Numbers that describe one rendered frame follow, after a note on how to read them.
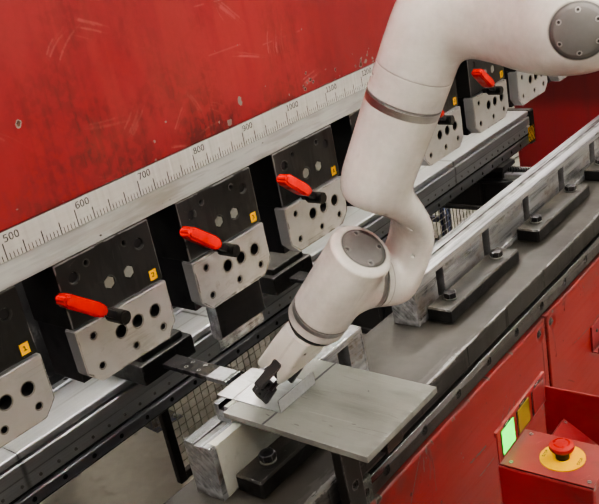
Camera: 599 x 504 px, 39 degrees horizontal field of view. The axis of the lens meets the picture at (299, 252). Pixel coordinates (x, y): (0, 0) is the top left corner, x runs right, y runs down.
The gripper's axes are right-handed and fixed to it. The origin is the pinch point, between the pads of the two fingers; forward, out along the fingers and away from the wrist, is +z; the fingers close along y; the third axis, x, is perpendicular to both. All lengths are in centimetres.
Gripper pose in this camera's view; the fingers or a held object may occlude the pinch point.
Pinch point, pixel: (276, 380)
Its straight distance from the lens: 129.5
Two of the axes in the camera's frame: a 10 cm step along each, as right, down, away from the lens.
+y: -6.1, 4.0, -6.8
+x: 7.0, 6.7, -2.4
